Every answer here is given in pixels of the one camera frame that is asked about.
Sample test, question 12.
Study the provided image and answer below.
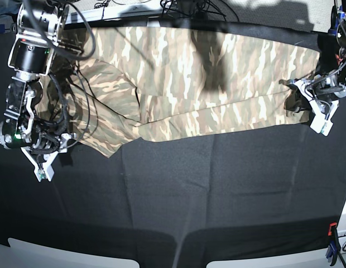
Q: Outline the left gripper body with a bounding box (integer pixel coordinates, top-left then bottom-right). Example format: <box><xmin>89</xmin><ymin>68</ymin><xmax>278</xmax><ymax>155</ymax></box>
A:
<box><xmin>315</xmin><ymin>82</ymin><xmax>346</xmax><ymax>104</ymax></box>

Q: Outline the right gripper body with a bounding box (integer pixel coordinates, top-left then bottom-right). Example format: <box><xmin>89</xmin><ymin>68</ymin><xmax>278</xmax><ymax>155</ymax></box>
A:
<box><xmin>30</xmin><ymin>125</ymin><xmax>67</xmax><ymax>154</ymax></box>

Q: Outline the camouflage t-shirt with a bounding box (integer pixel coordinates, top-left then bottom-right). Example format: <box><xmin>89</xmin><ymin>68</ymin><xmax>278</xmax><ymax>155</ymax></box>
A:
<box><xmin>52</xmin><ymin>26</ymin><xmax>320</xmax><ymax>157</ymax></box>

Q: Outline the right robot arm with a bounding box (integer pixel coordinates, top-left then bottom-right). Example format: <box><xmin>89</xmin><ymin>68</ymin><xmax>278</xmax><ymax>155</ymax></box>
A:
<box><xmin>0</xmin><ymin>1</ymin><xmax>96</xmax><ymax>155</ymax></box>

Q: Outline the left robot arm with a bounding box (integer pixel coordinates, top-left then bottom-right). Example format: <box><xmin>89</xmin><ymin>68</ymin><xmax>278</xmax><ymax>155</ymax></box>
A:
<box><xmin>312</xmin><ymin>1</ymin><xmax>346</xmax><ymax>103</ymax></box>

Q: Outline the black table cloth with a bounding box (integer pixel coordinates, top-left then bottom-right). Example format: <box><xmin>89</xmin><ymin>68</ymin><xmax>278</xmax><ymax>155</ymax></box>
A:
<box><xmin>0</xmin><ymin>21</ymin><xmax>346</xmax><ymax>267</ymax></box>

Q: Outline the clamp bottom right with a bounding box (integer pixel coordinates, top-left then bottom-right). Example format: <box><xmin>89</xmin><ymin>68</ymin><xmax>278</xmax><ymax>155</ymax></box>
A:
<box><xmin>325</xmin><ymin>222</ymin><xmax>341</xmax><ymax>266</ymax></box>

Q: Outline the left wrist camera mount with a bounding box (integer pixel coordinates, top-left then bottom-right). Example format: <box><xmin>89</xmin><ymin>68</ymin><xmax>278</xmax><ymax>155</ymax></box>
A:
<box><xmin>280</xmin><ymin>79</ymin><xmax>339</xmax><ymax>136</ymax></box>

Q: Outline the black cable bundle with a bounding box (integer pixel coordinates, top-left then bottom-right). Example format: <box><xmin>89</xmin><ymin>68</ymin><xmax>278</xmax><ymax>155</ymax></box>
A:
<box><xmin>159</xmin><ymin>0</ymin><xmax>228</xmax><ymax>21</ymax></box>

